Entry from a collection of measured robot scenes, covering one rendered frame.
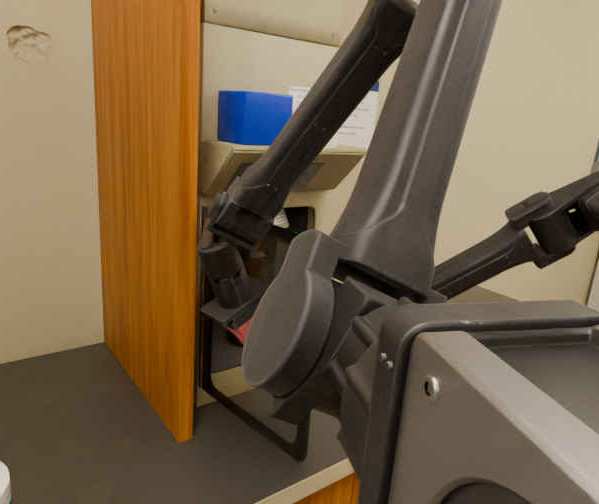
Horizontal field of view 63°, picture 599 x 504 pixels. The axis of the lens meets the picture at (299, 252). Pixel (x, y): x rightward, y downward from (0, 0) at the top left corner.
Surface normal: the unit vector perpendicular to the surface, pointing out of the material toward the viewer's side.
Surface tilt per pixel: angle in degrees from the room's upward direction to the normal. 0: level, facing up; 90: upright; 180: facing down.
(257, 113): 90
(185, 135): 90
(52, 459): 0
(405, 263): 68
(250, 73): 90
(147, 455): 0
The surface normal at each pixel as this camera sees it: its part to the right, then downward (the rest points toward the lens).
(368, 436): -0.97, 0.00
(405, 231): 0.43, -0.11
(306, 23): 0.60, 0.26
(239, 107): -0.80, 0.11
